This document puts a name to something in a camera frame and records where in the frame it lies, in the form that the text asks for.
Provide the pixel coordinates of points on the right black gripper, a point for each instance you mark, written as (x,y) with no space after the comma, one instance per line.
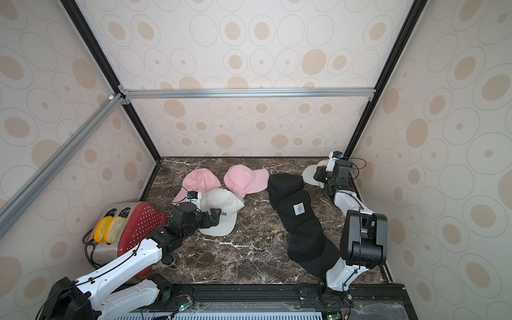
(330,174)

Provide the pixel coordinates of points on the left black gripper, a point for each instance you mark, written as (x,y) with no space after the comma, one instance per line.
(215,218)

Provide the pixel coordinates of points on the white Colorado cap front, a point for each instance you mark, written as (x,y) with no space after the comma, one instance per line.
(226,224)

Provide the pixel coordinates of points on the white colorado cap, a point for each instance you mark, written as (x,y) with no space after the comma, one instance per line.
(226,224)
(223,199)

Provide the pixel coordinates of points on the pink baseball cap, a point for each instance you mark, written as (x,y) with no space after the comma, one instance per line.
(200,180)
(243,181)

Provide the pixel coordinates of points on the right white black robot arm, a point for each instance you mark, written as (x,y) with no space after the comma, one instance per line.
(363,244)

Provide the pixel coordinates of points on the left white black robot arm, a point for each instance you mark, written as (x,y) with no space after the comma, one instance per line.
(97,295)

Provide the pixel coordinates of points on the black cap rear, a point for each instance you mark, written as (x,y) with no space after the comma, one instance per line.
(281,185)

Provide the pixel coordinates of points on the black cap with white patch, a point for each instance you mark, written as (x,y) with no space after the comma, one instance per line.
(295,209)

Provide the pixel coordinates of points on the black cap front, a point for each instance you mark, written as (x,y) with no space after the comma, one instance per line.
(312,250)

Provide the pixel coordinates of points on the red silver toaster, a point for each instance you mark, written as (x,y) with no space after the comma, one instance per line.
(141,219)

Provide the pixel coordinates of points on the small circuit board with led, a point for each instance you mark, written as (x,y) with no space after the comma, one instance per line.
(181,303)

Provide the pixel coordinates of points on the right yellow toast slice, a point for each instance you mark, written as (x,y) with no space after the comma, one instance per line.
(114,229)

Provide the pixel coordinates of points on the yellow toast slice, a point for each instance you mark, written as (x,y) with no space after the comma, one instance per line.
(114,229)
(99,235)

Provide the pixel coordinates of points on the left yellow toast slice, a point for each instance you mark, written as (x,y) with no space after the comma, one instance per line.
(99,235)

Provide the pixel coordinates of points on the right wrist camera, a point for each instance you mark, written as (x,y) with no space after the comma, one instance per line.
(334,156)

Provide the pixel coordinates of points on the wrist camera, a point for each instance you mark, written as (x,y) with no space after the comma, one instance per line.
(334,156)
(194,197)

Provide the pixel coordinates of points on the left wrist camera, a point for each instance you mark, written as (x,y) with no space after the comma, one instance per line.
(194,197)

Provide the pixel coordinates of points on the horizontal aluminium rail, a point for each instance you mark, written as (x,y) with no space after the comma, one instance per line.
(260,93)

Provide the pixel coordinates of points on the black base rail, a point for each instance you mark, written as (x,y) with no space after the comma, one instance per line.
(299,301)

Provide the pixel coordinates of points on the black right frame post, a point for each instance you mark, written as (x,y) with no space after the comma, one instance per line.
(404,35)

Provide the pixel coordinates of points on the black frame post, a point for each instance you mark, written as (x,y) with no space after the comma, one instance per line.
(404,35)
(72,9)

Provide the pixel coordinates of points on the left diagonal aluminium rail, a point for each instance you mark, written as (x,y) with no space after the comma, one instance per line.
(24,198)

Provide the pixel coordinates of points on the black left frame post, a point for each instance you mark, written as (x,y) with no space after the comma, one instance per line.
(72,9)

